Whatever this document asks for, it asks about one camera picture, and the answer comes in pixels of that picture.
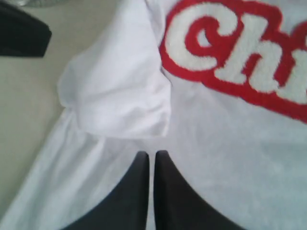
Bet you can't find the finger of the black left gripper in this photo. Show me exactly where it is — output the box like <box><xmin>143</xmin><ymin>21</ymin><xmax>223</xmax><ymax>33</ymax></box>
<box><xmin>0</xmin><ymin>3</ymin><xmax>52</xmax><ymax>58</ymax></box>

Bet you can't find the metal mesh basket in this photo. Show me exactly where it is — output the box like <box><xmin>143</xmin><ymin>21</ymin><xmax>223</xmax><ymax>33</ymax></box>
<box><xmin>16</xmin><ymin>0</ymin><xmax>67</xmax><ymax>8</ymax></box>

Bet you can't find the white t-shirt red print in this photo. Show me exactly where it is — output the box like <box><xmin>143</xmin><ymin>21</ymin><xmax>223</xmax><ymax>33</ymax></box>
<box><xmin>0</xmin><ymin>0</ymin><xmax>307</xmax><ymax>230</ymax></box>

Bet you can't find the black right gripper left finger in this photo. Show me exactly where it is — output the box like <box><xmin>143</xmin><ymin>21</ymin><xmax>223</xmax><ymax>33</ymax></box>
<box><xmin>65</xmin><ymin>151</ymin><xmax>149</xmax><ymax>230</ymax></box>

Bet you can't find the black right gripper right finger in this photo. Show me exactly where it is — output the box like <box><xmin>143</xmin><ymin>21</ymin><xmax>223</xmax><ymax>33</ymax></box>
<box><xmin>153</xmin><ymin>150</ymin><xmax>242</xmax><ymax>230</ymax></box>

